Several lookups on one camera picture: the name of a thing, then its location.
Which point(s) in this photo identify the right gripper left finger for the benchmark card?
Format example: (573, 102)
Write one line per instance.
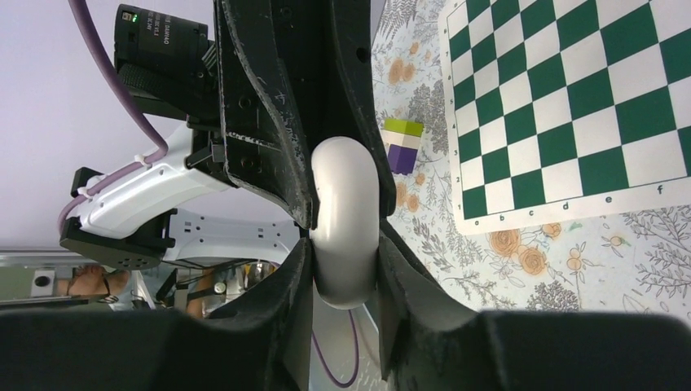
(263, 337)

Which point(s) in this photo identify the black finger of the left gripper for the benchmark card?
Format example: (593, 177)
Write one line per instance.
(259, 74)
(344, 100)

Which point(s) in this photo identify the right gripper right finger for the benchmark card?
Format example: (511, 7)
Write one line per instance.
(427, 340)

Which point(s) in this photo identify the white earbud case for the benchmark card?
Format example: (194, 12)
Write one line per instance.
(346, 237)

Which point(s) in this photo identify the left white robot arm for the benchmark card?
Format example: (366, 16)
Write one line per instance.
(164, 71)

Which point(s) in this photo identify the green white purple block stack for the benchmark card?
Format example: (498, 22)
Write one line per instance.
(402, 142)

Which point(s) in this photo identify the green white chessboard mat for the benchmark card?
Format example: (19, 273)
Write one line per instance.
(558, 110)

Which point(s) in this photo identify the floral patterned table mat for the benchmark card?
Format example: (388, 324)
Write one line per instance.
(636, 264)

